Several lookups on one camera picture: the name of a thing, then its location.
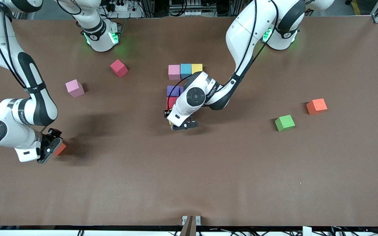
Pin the orange foam cube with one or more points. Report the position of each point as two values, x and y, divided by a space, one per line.
316 106
60 149

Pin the green foam cube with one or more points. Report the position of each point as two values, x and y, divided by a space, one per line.
284 123

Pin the crimson foam cube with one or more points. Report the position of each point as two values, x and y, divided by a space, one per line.
119 68
170 102

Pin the white power strip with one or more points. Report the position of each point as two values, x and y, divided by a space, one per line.
123 8

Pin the blue foam cube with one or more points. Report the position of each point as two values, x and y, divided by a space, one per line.
185 70

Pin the purple foam cube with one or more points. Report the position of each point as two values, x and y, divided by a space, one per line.
173 91
181 89

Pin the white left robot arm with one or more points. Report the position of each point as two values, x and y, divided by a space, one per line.
195 96

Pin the pink foam cube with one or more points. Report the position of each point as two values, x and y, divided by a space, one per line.
74 88
174 72

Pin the silver camera pole bracket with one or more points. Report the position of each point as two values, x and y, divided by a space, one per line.
184 219

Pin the white equipment box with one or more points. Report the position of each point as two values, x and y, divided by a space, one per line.
192 12

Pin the aluminium frame rail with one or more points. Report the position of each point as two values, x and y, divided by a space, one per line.
189 227

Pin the brown table mat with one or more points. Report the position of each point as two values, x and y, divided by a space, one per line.
189 183

